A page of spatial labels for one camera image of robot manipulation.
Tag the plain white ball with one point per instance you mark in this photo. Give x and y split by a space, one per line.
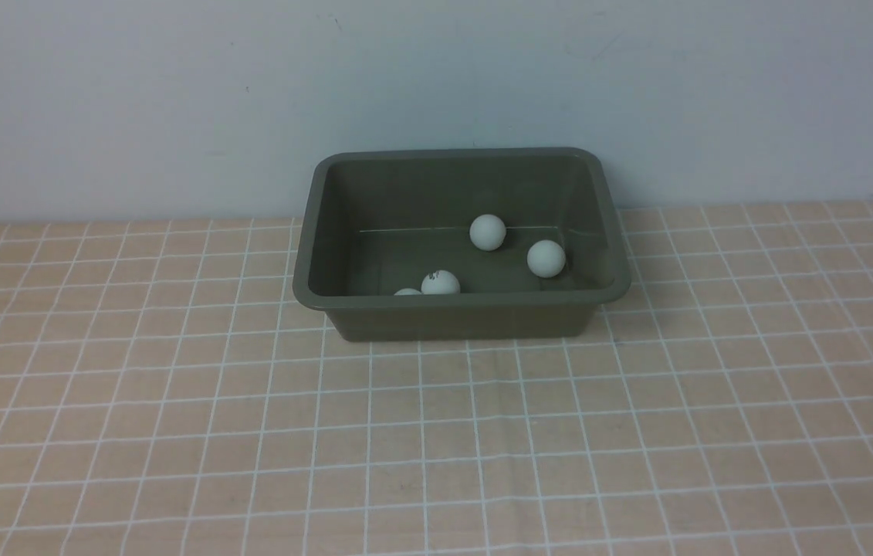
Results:
546 259

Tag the white printed ball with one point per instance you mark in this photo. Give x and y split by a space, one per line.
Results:
487 232
440 282

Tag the checkered beige tablecloth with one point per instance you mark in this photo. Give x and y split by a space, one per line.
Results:
163 393

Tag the olive green plastic bin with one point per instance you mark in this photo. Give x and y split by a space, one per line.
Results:
380 221

